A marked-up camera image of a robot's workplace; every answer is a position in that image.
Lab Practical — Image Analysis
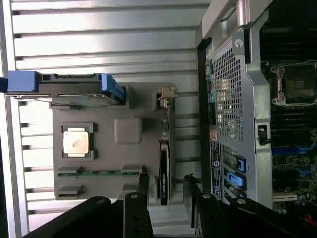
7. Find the dark grey PC case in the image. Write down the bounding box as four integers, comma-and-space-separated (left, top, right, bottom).
195, 0, 317, 215

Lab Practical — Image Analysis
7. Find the green motherboard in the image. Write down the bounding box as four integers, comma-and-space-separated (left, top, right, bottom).
259, 27, 317, 217

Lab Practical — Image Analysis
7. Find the silver CPU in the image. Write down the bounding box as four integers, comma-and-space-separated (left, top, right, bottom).
62, 127, 90, 158

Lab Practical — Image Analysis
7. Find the CPU socket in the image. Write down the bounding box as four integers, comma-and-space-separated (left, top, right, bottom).
270, 60, 317, 108

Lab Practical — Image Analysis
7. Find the white expansion slot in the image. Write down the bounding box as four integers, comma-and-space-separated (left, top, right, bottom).
272, 195, 297, 202

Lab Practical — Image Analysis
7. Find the green RAM stick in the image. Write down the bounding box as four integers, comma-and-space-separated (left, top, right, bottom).
58, 169, 145, 177

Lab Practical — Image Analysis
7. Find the grey plastic parts rack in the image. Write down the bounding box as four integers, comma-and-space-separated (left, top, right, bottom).
49, 82, 177, 206

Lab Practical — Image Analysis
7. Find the hard disk in blue caddy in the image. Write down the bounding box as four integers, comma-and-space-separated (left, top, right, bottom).
0, 70, 127, 108

